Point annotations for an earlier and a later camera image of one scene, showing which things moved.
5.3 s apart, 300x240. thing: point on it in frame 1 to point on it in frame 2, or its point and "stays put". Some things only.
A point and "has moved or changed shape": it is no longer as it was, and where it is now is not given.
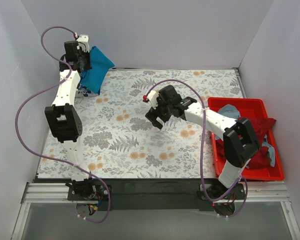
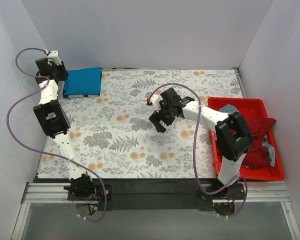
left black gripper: x=82 y=63 to x=60 y=72
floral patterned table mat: x=118 y=142 stays put
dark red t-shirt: x=261 y=160 stays put
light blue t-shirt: x=233 y=111 stays put
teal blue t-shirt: x=100 y=63 has moved or changed shape
